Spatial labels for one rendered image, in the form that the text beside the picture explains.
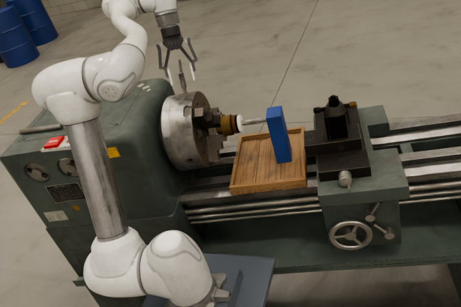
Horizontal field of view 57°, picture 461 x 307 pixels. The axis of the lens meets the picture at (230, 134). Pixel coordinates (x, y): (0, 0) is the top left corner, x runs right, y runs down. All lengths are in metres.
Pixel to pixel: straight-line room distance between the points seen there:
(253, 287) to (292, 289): 0.92
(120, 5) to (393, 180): 1.16
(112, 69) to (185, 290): 0.68
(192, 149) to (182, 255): 0.47
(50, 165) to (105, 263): 0.52
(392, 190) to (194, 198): 0.77
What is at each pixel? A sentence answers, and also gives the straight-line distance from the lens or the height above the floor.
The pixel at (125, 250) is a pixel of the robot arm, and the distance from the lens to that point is 1.39.
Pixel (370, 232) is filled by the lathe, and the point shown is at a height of 0.72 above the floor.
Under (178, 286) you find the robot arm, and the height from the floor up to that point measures 0.96.
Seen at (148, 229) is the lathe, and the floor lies 0.80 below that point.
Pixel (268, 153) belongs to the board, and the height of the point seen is 0.88.
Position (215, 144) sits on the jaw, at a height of 1.03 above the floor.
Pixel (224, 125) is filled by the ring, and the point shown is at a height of 1.10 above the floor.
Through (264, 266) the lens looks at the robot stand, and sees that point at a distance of 1.59.
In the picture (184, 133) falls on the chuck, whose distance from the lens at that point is 1.62.
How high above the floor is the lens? 1.96
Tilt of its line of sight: 32 degrees down
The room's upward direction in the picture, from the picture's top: 18 degrees counter-clockwise
